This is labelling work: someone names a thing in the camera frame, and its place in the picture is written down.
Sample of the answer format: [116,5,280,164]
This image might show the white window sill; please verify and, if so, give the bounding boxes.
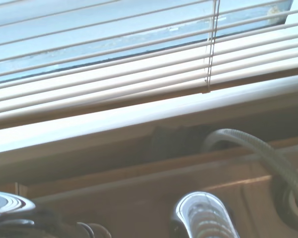
[0,78,298,156]

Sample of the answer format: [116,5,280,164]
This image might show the white window blinds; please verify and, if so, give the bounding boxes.
[0,0,298,124]

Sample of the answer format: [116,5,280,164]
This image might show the grey flexible sprayer hose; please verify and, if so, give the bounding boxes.
[203,128,298,213]

